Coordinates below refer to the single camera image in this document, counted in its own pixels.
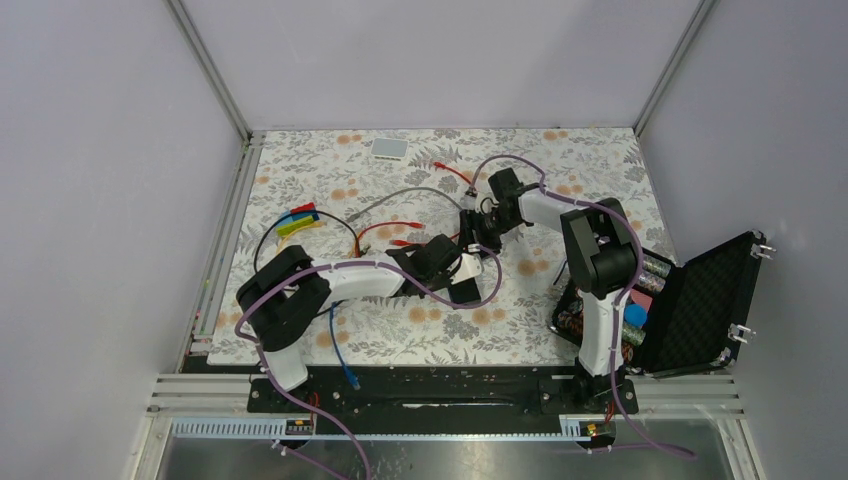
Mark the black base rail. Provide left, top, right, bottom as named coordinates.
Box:
left=247, top=366, right=639, bottom=436

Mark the purple cable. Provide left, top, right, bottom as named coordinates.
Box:
left=470, top=154, right=697, bottom=462
left=235, top=243, right=505, bottom=480

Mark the blue ethernet cable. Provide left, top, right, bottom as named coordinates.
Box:
left=328, top=301, right=361, bottom=390

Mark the colourful toy brick stack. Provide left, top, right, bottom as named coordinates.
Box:
left=272, top=202, right=320, bottom=238

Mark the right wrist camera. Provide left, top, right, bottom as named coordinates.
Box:
left=460, top=187, right=481, bottom=211

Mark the white small switch box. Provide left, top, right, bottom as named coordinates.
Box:
left=370, top=138, right=409, bottom=160

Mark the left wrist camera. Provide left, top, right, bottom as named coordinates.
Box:
left=451, top=244, right=483, bottom=284

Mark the black network switch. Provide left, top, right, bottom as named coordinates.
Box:
left=448, top=278, right=481, bottom=305

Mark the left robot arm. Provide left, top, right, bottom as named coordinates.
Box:
left=235, top=235, right=482, bottom=411

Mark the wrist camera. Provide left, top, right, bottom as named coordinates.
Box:
left=451, top=244, right=483, bottom=284
left=460, top=187, right=481, bottom=211

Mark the black cable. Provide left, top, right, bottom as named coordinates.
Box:
left=253, top=210, right=362, bottom=273

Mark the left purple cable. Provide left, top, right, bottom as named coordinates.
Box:
left=235, top=243, right=505, bottom=480

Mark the black case with chips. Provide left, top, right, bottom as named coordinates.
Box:
left=549, top=229, right=776, bottom=379

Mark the grey ethernet cable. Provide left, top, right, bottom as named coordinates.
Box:
left=347, top=187, right=465, bottom=223

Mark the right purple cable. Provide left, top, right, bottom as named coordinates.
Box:
left=470, top=154, right=697, bottom=462

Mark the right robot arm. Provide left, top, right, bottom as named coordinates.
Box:
left=459, top=169, right=643, bottom=412

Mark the yellow cable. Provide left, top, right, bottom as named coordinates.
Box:
left=291, top=221, right=362, bottom=260

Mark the floral table mat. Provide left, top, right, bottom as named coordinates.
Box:
left=207, top=128, right=673, bottom=367

